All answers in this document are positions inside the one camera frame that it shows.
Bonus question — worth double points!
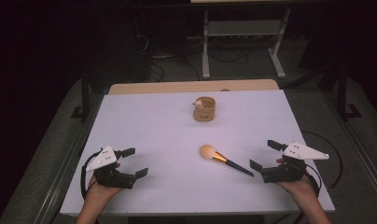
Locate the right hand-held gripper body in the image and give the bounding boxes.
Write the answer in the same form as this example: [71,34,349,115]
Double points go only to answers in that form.
[260,141,330,184]

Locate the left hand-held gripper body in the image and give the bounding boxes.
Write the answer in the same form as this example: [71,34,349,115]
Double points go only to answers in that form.
[84,145,138,190]

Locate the makeup brush with black handle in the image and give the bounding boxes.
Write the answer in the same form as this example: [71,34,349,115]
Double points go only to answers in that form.
[199,144,256,178]

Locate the wooden brush holder with figurine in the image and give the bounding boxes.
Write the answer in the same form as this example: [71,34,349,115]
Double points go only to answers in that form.
[192,95,216,122]

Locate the person's right hand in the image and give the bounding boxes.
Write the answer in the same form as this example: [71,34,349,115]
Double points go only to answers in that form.
[276,175,318,203]

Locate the person's left hand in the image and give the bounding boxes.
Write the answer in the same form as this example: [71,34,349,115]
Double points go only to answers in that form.
[85,175,124,203]

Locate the white table board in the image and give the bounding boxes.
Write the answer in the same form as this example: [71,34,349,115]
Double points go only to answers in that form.
[59,89,336,217]

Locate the black metal stand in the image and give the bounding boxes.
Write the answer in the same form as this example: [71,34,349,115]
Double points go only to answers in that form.
[336,64,364,121]
[70,73,91,121]

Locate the wooden table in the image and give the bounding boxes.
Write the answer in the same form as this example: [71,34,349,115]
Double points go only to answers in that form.
[107,78,280,95]

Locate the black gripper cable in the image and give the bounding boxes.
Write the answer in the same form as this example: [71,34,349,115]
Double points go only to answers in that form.
[305,163,323,198]
[80,150,102,200]

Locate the grey metal rail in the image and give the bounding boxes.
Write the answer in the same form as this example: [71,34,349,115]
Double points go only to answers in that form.
[321,91,377,200]
[34,92,105,224]

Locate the thin black cable loop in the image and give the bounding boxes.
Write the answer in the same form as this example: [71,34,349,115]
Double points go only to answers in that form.
[301,130,343,190]

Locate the tangle of black floor cables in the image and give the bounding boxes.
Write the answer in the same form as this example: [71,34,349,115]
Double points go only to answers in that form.
[207,46,250,65]

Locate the long black floor cable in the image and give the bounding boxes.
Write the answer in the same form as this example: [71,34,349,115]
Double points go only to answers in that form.
[148,55,202,82]

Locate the grey metal desk frame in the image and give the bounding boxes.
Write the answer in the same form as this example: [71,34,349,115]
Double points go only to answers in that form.
[201,8,292,80]

